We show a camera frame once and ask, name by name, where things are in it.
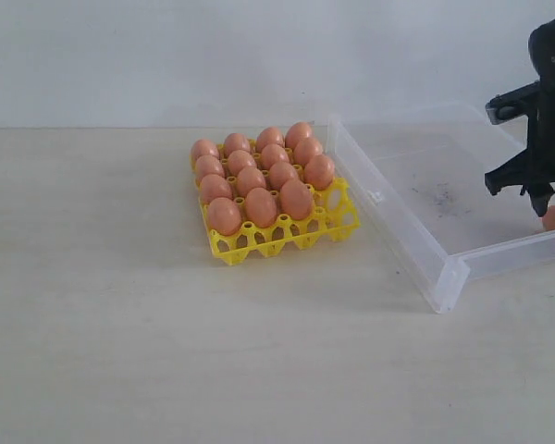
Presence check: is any yellow plastic egg tray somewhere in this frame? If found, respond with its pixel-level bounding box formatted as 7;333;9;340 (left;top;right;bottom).
189;137;362;267

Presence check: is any clear plastic bin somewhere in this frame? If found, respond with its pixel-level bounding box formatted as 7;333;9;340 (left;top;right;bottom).
326;104;555;313

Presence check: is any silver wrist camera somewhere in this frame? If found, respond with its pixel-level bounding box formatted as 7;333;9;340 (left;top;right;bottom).
485;80;539;125

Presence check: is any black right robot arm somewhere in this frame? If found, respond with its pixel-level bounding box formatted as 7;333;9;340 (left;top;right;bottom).
485;19;555;217

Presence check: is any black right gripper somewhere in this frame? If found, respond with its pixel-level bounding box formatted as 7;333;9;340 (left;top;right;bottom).
485;142;555;216

